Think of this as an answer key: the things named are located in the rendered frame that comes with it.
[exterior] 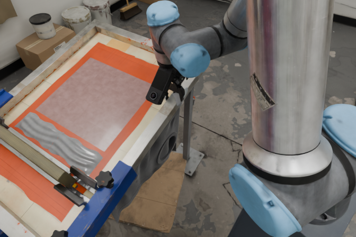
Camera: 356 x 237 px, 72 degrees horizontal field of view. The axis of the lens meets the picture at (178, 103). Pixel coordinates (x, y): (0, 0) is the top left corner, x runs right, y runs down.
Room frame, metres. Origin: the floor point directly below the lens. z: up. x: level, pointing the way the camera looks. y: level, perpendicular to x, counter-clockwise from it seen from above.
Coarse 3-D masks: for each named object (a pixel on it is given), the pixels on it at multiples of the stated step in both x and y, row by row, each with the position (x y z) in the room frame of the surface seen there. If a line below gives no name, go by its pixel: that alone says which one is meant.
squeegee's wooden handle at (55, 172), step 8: (0, 128) 0.45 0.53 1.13; (0, 136) 0.42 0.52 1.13; (8, 136) 0.42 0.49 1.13; (16, 136) 0.42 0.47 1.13; (8, 144) 0.39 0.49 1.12; (16, 144) 0.39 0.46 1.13; (24, 144) 0.39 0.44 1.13; (24, 152) 0.36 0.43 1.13; (32, 152) 0.36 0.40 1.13; (32, 160) 0.34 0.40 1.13; (40, 160) 0.34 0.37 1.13; (48, 160) 0.34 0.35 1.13; (40, 168) 0.32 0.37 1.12; (48, 168) 0.32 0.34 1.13; (56, 168) 0.31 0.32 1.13; (56, 176) 0.29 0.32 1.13; (64, 176) 0.30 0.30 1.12; (72, 176) 0.31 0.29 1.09; (64, 184) 0.29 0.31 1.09; (72, 184) 0.30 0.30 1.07
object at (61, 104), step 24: (96, 48) 0.90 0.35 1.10; (72, 72) 0.77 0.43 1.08; (96, 72) 0.76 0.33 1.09; (48, 96) 0.65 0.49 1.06; (72, 96) 0.65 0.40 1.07; (96, 96) 0.64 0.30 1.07; (48, 120) 0.55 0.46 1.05; (72, 120) 0.54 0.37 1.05; (0, 144) 0.46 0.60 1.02; (0, 168) 0.38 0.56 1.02; (24, 168) 0.37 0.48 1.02
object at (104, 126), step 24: (120, 72) 0.75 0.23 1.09; (144, 72) 0.74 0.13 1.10; (120, 96) 0.63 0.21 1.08; (144, 96) 0.63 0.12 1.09; (96, 120) 0.54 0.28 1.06; (120, 120) 0.53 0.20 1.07; (96, 144) 0.44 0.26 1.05; (120, 144) 0.44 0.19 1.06; (96, 168) 0.36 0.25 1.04; (24, 192) 0.30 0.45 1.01; (48, 192) 0.30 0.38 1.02
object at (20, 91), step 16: (80, 32) 0.97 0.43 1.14; (96, 32) 1.00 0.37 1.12; (112, 32) 0.95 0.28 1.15; (128, 32) 0.94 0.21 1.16; (64, 48) 0.87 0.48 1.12; (144, 48) 0.87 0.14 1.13; (48, 64) 0.78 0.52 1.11; (32, 80) 0.70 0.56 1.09; (192, 80) 0.65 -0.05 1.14; (16, 96) 0.64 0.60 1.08; (0, 112) 0.57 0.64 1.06; (160, 112) 0.53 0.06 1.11; (160, 128) 0.47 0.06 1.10; (144, 144) 0.41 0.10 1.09; (128, 160) 0.37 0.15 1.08; (0, 208) 0.24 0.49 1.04; (0, 224) 0.20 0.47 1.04; (16, 224) 0.20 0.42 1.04
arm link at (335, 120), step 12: (336, 108) 0.26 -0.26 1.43; (348, 108) 0.27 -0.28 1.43; (324, 120) 0.24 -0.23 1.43; (336, 120) 0.24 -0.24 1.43; (348, 120) 0.24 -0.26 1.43; (324, 132) 0.23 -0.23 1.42; (336, 132) 0.21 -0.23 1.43; (348, 132) 0.21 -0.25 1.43; (336, 144) 0.20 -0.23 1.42; (348, 144) 0.19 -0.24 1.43; (336, 156) 0.18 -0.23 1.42; (348, 156) 0.18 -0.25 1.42; (348, 168) 0.17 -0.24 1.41; (348, 192) 0.15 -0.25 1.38
